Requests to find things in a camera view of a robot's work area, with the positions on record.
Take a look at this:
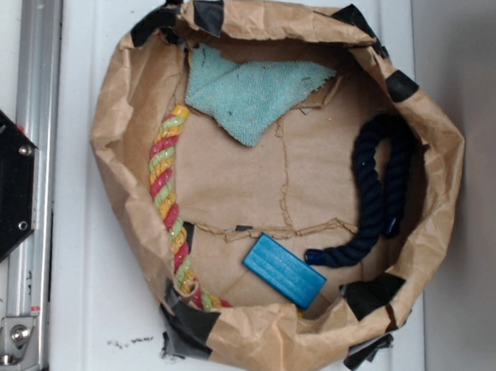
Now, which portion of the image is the blue rectangular block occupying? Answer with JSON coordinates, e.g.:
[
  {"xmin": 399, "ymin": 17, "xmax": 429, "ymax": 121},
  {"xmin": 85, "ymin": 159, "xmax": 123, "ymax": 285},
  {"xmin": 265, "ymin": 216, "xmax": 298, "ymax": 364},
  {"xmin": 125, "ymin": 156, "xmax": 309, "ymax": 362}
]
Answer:
[{"xmin": 242, "ymin": 233, "xmax": 326, "ymax": 309}]

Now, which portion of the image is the brown paper bag bin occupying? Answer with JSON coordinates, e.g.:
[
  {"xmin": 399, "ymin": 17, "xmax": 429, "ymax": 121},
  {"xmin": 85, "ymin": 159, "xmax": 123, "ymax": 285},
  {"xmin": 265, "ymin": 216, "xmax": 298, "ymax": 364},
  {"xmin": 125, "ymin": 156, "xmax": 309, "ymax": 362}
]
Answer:
[{"xmin": 90, "ymin": 0, "xmax": 465, "ymax": 371}]

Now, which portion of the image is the teal terry cloth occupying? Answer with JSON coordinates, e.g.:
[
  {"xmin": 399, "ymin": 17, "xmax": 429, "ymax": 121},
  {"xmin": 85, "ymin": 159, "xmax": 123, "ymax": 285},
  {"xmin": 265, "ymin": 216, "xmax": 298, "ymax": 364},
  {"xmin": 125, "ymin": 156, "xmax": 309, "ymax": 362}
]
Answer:
[{"xmin": 185, "ymin": 45, "xmax": 335, "ymax": 147}]

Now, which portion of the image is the red yellow green rope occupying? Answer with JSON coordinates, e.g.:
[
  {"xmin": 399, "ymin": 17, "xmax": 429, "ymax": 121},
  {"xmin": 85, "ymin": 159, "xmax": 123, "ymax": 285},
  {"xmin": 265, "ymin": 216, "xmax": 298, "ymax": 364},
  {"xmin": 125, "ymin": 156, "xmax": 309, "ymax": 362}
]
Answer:
[{"xmin": 137, "ymin": 103, "xmax": 248, "ymax": 314}]

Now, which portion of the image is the dark navy rope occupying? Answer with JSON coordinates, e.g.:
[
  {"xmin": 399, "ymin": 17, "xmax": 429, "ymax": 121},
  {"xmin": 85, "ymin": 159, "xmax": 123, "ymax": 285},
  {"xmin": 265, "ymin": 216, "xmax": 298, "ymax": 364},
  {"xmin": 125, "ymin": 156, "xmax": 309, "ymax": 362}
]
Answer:
[{"xmin": 302, "ymin": 107, "xmax": 420, "ymax": 274}]

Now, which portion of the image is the metal corner bracket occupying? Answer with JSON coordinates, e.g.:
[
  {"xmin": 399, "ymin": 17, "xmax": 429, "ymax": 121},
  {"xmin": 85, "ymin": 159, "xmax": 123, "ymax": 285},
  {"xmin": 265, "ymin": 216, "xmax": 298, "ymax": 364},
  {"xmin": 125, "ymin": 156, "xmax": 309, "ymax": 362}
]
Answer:
[{"xmin": 0, "ymin": 316, "xmax": 39, "ymax": 371}]

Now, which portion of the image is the aluminium extrusion rail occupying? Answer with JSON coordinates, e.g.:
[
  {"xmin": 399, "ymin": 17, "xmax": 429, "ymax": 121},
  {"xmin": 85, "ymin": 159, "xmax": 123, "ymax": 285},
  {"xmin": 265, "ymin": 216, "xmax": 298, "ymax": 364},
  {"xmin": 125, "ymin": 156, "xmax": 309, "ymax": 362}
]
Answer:
[{"xmin": 6, "ymin": 0, "xmax": 63, "ymax": 371}]

